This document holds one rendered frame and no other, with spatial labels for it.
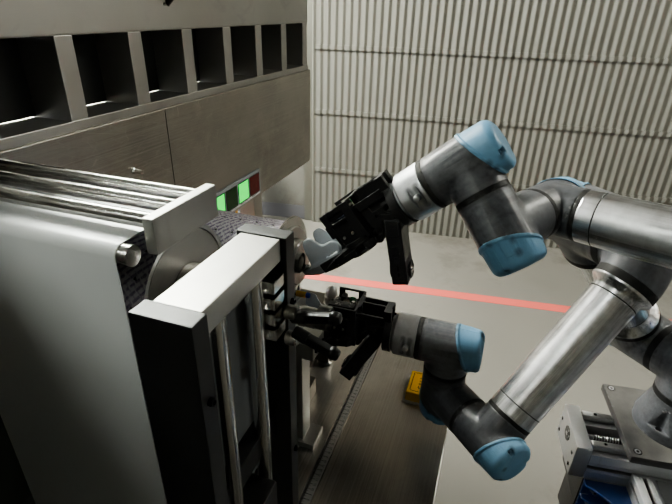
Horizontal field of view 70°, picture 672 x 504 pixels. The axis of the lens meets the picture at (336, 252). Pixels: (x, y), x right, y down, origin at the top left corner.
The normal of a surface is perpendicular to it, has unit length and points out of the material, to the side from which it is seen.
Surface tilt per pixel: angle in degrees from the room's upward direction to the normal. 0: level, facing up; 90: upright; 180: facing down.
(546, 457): 0
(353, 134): 90
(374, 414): 0
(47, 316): 90
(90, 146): 90
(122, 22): 90
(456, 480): 0
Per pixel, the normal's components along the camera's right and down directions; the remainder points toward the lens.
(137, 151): 0.94, 0.17
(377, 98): -0.22, 0.44
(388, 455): 0.02, -0.89
